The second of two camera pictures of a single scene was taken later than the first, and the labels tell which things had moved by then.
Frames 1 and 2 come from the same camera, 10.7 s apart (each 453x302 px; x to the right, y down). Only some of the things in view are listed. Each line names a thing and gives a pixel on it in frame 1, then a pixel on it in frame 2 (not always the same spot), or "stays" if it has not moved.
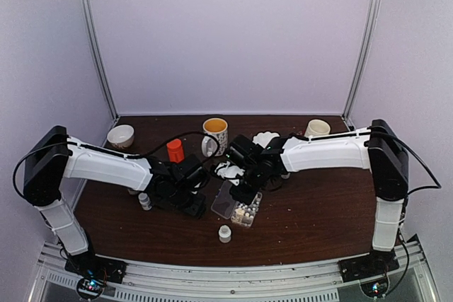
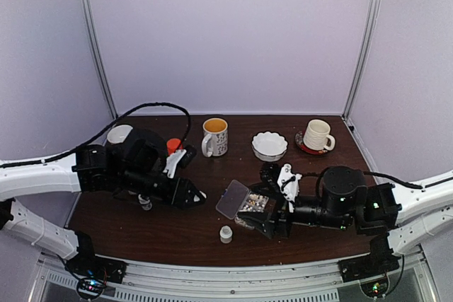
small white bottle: x=224 y=233 stays
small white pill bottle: x=145 y=201 stays
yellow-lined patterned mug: x=217 y=127 stays
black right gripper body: x=255 y=182 → x=326 y=220
